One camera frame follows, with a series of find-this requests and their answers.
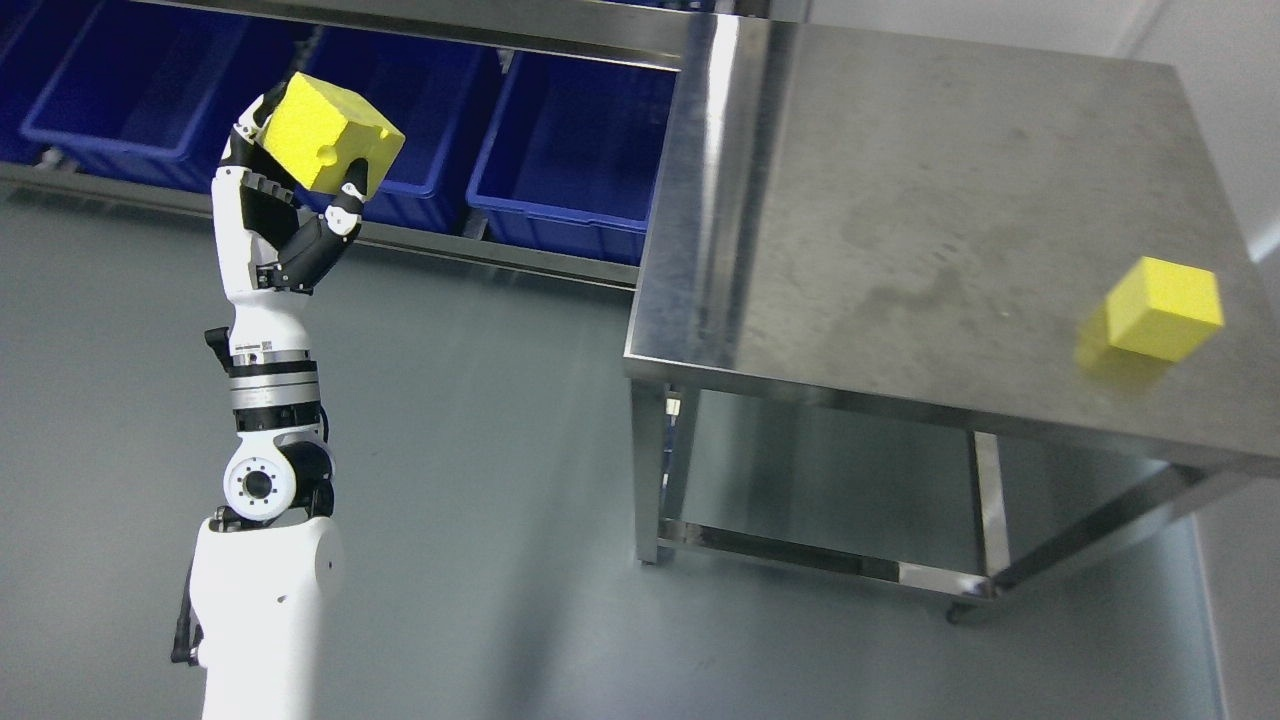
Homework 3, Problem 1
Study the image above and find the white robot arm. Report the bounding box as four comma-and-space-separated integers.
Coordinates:
172, 357, 344, 719

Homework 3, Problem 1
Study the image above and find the metal shelf rack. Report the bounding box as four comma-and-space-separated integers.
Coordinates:
0, 0, 781, 291

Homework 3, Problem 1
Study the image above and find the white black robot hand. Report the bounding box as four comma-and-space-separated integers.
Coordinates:
205, 85, 369, 373

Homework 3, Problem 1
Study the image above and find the notched yellow foam block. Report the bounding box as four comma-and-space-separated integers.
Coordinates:
260, 72, 406, 197

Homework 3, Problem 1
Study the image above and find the plain yellow foam block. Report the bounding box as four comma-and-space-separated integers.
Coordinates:
1103, 256, 1225, 363

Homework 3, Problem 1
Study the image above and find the blue plastic bin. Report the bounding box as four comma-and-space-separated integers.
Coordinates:
18, 1, 307, 193
1, 1, 60, 163
465, 53, 677, 266
303, 27, 503, 234

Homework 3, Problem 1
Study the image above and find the stainless steel table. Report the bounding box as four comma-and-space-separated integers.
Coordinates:
623, 17, 1277, 623

